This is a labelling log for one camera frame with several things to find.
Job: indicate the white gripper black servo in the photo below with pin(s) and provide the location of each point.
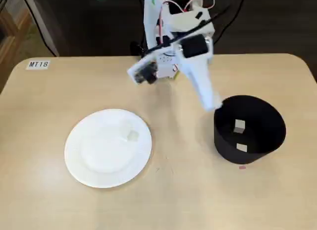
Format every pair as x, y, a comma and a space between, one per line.
198, 72

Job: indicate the white cube block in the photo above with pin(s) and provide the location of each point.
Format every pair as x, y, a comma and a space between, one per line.
239, 127
242, 147
133, 136

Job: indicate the black pot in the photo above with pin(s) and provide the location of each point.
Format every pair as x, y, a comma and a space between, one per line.
267, 121

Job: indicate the white paper plate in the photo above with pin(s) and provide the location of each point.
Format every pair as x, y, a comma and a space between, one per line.
104, 165

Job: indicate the black table clamp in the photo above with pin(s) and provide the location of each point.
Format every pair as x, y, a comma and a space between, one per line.
136, 48

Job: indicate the small pink sticker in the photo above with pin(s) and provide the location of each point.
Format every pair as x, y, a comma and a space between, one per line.
242, 167

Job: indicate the white MT18 label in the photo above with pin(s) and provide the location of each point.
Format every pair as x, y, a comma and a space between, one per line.
37, 64

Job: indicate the grey furniture leg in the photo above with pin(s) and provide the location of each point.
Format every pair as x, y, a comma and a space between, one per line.
42, 24

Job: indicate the wooden shelf unit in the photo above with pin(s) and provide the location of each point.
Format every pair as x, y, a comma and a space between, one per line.
10, 42

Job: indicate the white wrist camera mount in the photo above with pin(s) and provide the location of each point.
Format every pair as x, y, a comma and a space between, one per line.
138, 71

